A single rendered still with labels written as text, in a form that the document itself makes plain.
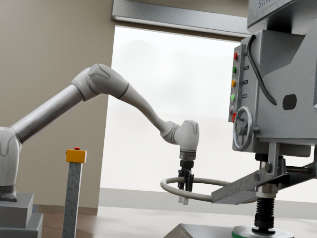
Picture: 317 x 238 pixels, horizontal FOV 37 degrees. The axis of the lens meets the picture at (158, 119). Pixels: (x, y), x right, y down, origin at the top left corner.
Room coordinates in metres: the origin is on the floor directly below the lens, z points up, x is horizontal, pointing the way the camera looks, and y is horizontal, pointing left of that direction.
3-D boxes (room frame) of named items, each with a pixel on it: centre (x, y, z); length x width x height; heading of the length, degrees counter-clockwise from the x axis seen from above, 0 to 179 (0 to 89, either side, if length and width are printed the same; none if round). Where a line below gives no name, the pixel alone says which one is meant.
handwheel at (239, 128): (1.54, -0.31, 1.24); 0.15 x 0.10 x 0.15; 11
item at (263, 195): (1.68, -0.41, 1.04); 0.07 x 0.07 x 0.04
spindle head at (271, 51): (1.60, -0.42, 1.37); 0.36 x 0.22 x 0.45; 11
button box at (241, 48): (1.73, -0.28, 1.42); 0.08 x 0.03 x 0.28; 11
